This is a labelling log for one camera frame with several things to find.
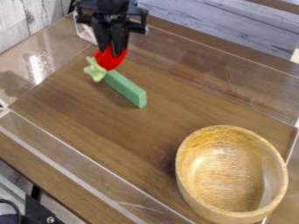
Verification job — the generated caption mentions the clear acrylic corner bracket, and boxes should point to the clear acrylic corner bracket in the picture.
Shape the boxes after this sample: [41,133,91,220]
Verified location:
[73,10,112,45]

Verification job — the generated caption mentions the red plush strawberry toy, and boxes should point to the red plush strawberry toy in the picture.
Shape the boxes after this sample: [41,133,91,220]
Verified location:
[83,45,128,82]

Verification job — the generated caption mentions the green rectangular block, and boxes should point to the green rectangular block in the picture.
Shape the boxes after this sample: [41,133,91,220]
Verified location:
[104,70,147,108]

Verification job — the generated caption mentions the black clamp with cable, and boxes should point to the black clamp with cable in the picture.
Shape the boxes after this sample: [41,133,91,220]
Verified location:
[0,196,65,224]

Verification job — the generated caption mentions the clear acrylic table barrier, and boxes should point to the clear acrylic table barrier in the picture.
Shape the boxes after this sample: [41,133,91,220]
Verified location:
[0,17,299,224]

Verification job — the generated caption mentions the wooden bowl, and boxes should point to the wooden bowl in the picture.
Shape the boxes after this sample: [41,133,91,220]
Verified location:
[175,125,288,224]

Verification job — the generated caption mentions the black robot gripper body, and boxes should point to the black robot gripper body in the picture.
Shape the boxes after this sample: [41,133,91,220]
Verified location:
[72,0,148,34]

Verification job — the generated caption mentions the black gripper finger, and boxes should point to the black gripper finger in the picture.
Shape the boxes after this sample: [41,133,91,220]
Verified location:
[91,17,111,52]
[111,17,129,57]

